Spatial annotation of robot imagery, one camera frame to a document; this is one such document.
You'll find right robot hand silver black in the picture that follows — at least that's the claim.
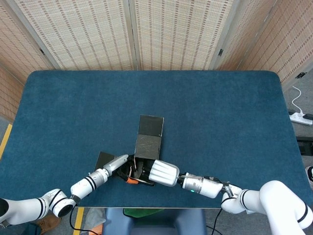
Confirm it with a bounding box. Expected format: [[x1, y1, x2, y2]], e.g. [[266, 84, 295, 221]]
[[133, 159, 181, 188]]

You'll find left robot hand orange thumbtip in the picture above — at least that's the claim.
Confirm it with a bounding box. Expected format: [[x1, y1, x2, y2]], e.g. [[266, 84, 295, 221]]
[[102, 154, 139, 185]]

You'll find black cardboard box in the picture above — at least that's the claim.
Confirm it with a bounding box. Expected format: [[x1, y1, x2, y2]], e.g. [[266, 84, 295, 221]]
[[96, 115, 164, 188]]

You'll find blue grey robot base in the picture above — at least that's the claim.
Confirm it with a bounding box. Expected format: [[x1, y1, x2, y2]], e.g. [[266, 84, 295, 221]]
[[102, 208, 207, 235]]

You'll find black floor box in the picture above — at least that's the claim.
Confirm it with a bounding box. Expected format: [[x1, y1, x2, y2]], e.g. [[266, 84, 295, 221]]
[[295, 136, 313, 155]]

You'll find green cloth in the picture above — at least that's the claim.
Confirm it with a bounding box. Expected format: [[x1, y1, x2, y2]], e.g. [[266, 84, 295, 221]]
[[123, 208, 165, 218]]

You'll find grey plastic bag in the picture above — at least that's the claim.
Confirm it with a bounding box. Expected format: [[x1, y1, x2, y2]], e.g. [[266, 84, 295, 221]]
[[83, 208, 107, 234]]

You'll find yellow floor tape strip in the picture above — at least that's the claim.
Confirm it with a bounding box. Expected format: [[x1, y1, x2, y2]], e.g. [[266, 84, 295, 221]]
[[0, 123, 13, 160], [73, 207, 85, 235]]

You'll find orange floor object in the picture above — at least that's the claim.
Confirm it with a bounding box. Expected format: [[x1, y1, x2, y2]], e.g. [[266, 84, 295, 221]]
[[89, 224, 103, 235]]

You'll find blue felt table cover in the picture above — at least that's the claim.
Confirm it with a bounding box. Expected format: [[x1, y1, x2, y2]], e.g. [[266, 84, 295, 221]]
[[0, 70, 313, 210]]

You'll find brown leather shoe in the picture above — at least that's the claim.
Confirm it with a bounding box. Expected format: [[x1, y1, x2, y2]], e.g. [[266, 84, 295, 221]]
[[36, 214, 62, 235]]

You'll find blue jeans leg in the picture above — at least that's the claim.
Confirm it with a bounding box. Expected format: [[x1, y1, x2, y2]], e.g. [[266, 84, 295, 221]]
[[23, 222, 41, 235]]

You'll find woven bamboo screen panel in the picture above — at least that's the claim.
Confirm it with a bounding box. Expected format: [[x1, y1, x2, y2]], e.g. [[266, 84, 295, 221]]
[[0, 62, 26, 123], [233, 0, 313, 85], [210, 0, 282, 71], [0, 0, 59, 84], [128, 0, 242, 71], [6, 0, 137, 71]]

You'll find white power strip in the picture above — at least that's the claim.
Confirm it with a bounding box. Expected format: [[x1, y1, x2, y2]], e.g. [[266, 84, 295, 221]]
[[289, 111, 313, 125]]

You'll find white sneaker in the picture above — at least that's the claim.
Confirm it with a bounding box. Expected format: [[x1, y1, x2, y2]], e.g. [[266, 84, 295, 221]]
[[305, 165, 313, 189]]

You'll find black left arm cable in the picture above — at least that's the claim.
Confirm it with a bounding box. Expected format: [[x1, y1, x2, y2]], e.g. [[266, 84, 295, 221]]
[[69, 208, 105, 233]]

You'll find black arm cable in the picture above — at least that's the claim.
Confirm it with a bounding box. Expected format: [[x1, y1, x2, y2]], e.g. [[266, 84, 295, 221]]
[[205, 208, 224, 235], [69, 208, 105, 233]]

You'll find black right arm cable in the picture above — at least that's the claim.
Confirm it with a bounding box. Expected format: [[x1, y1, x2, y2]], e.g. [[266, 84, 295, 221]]
[[205, 208, 224, 235]]

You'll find white power cable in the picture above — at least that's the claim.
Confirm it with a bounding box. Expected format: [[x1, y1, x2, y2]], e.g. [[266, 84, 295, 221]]
[[291, 85, 305, 116]]

